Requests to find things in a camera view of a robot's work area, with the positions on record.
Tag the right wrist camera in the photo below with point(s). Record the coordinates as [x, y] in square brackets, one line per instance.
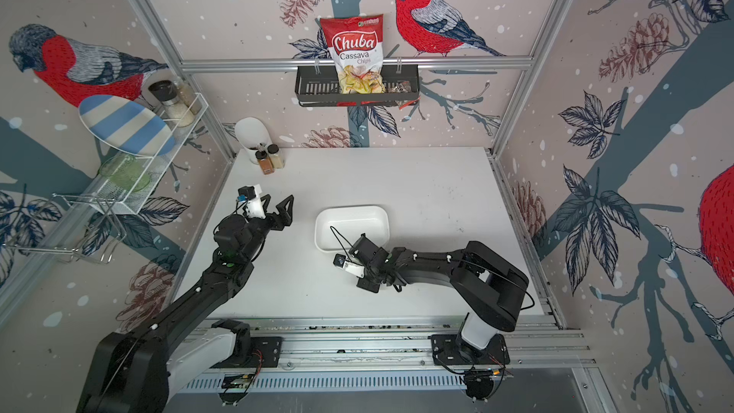
[347, 264]

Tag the black wire wall basket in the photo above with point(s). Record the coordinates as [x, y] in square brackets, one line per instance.
[326, 87]

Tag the brown spice bottle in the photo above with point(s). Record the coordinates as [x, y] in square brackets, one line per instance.
[264, 161]

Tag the white wire wall rack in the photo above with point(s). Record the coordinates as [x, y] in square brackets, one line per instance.
[119, 207]

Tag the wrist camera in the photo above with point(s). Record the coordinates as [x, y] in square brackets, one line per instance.
[347, 264]
[249, 202]

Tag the blue striped white plate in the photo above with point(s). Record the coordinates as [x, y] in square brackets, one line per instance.
[126, 126]

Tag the yellow spice bottle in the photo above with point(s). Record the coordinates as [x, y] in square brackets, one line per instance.
[275, 156]

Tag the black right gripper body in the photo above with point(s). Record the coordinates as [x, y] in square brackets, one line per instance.
[369, 282]

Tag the black lid spice grinder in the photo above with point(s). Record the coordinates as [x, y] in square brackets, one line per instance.
[176, 110]

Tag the white plastic storage box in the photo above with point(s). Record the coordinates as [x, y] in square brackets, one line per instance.
[334, 227]

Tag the red Chuba chips bag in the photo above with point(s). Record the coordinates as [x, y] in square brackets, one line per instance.
[355, 45]

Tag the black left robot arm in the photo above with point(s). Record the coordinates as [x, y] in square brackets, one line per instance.
[129, 372]

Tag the white utensil holder cup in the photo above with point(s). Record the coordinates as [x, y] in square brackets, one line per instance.
[253, 136]

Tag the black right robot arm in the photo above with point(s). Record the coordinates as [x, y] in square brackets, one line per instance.
[493, 288]

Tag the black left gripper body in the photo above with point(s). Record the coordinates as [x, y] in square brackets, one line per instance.
[263, 228]

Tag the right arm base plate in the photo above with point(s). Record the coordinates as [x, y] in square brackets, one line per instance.
[451, 350]

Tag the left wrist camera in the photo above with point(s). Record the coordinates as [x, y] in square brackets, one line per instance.
[249, 202]

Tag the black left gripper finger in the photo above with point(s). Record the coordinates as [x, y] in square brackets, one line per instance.
[283, 215]
[264, 202]

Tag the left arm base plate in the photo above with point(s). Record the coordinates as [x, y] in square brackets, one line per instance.
[247, 351]

